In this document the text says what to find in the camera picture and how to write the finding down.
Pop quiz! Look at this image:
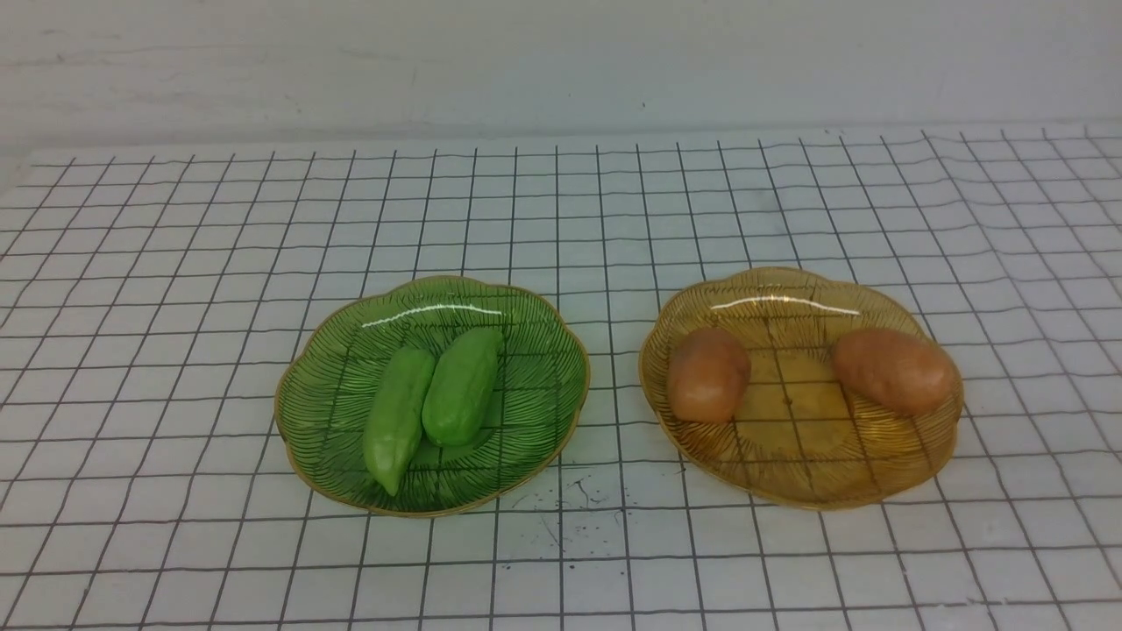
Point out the orange potato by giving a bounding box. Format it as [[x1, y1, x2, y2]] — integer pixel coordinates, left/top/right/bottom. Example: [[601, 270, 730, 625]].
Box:
[[666, 327, 752, 424], [831, 328, 959, 417]]

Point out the amber glass plate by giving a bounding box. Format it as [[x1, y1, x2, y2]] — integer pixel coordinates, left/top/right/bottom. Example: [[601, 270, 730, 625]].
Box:
[[640, 266, 964, 510]]

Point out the pointed green cucumber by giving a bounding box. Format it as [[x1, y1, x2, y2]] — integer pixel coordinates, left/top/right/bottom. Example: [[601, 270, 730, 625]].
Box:
[[362, 347, 436, 499]]

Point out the green glass plate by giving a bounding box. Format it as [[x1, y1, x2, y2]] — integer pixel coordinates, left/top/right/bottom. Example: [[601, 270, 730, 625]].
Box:
[[273, 276, 590, 518]]

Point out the blunt green cucumber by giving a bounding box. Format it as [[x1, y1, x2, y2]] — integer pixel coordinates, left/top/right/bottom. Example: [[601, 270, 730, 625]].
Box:
[[422, 328, 504, 448]]

